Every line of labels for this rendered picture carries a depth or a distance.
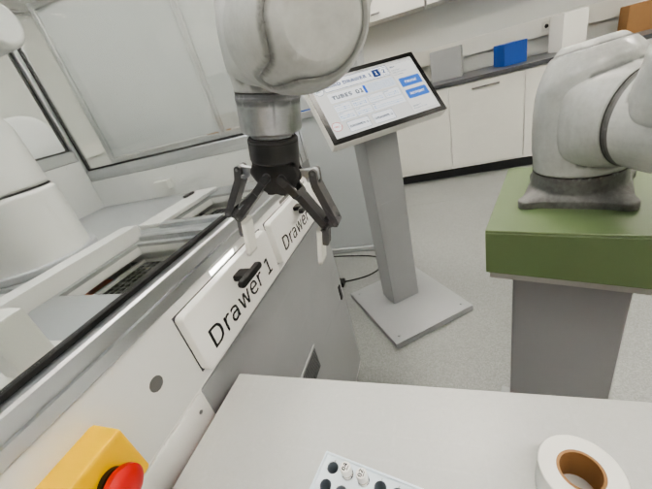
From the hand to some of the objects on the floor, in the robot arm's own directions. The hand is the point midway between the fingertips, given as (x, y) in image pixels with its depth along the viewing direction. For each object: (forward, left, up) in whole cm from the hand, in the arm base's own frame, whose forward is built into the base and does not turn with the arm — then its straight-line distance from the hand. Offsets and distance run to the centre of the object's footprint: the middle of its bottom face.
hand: (285, 250), depth 58 cm
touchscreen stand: (+32, -92, -94) cm, 135 cm away
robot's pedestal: (-38, -44, -94) cm, 111 cm away
